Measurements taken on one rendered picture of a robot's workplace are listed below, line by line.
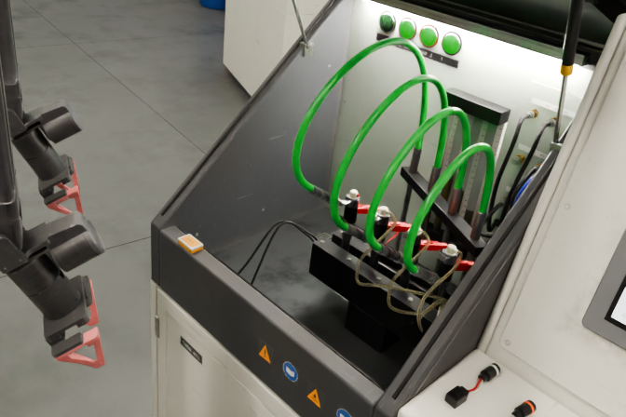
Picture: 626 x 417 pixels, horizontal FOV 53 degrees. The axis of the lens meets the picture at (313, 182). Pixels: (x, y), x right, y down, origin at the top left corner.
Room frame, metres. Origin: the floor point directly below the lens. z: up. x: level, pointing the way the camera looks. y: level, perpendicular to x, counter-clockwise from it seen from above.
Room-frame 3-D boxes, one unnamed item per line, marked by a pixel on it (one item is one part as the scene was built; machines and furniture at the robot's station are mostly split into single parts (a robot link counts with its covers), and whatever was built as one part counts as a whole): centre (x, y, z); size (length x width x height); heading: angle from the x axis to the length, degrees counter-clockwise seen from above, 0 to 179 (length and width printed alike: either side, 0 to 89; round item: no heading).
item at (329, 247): (1.03, -0.17, 0.91); 0.34 x 0.10 x 0.15; 48
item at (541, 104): (1.15, -0.44, 1.20); 0.13 x 0.03 x 0.31; 48
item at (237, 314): (0.94, 0.08, 0.87); 0.62 x 0.04 x 0.16; 48
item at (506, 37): (1.31, -0.26, 1.43); 0.54 x 0.03 x 0.02; 48
